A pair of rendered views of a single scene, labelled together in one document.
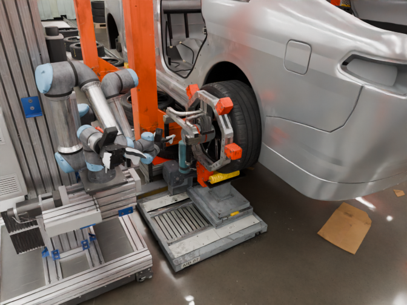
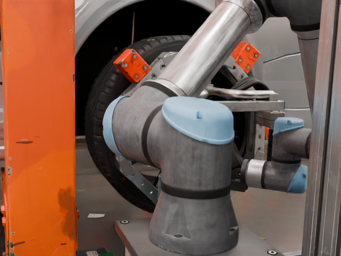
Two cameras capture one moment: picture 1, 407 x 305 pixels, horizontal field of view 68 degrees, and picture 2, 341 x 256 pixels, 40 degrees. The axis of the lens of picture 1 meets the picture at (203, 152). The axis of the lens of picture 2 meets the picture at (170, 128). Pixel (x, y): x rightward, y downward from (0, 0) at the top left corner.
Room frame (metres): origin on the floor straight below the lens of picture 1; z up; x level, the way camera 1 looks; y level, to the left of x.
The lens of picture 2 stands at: (1.72, 1.57, 1.13)
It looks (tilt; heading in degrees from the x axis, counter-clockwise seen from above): 10 degrees down; 280
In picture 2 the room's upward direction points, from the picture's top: 2 degrees clockwise
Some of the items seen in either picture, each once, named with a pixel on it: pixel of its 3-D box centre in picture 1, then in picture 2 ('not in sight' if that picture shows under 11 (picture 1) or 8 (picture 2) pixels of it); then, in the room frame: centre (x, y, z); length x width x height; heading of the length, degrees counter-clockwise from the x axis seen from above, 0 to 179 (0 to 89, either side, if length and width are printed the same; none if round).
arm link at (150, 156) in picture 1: (148, 155); (285, 176); (1.63, 0.35, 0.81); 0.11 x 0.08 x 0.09; 166
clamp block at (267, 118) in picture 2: (192, 138); (269, 117); (1.67, 0.07, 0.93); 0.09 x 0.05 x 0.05; 121
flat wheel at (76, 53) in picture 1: (88, 50); not in sight; (6.36, 2.46, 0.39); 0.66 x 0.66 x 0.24
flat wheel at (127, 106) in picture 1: (148, 108); not in sight; (3.44, 0.70, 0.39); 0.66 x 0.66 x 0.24
